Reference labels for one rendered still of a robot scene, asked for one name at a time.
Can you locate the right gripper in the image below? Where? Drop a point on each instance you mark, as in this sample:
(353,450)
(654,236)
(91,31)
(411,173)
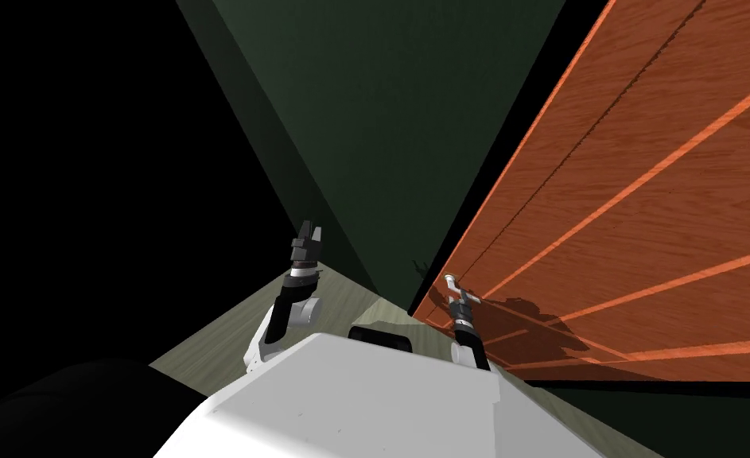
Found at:
(461,311)

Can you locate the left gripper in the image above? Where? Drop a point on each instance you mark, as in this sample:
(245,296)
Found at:
(304,250)

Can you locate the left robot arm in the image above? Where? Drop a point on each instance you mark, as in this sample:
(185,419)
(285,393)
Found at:
(279,318)

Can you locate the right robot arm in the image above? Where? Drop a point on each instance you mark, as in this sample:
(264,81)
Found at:
(470,346)

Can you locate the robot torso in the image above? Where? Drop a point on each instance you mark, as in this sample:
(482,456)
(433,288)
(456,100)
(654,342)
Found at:
(349,407)

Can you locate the orange wooden door leaf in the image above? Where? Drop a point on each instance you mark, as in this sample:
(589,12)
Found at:
(635,222)

